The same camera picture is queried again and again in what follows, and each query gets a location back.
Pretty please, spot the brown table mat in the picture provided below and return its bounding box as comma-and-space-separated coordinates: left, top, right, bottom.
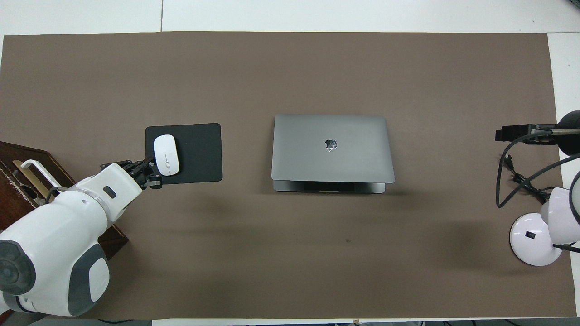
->
0, 32, 577, 320

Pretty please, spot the dark brown wooden box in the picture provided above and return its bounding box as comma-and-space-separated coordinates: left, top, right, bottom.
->
0, 141, 129, 261

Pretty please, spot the brass handle plate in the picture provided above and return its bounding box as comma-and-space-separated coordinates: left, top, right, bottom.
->
11, 158, 51, 201

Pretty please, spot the black mouse pad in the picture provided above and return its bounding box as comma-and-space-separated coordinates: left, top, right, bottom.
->
145, 123, 223, 186

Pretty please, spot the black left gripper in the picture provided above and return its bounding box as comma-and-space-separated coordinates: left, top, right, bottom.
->
122, 156, 163, 190

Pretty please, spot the white desk lamp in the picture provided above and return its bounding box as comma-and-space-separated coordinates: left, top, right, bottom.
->
509, 187, 580, 267

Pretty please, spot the black lamp power cable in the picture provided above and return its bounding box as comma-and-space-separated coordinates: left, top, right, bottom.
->
500, 154, 551, 202

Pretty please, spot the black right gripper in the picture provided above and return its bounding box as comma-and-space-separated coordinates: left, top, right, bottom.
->
495, 110, 580, 157

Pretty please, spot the white computer mouse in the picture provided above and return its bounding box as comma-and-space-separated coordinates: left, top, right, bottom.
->
153, 134, 180, 177

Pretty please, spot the white box handle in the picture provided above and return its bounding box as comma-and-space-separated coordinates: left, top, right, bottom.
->
20, 159, 61, 189

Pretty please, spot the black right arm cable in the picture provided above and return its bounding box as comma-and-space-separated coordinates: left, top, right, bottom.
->
496, 128, 580, 209

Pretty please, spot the grey Apple laptop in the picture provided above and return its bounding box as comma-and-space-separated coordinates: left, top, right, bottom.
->
271, 114, 396, 194

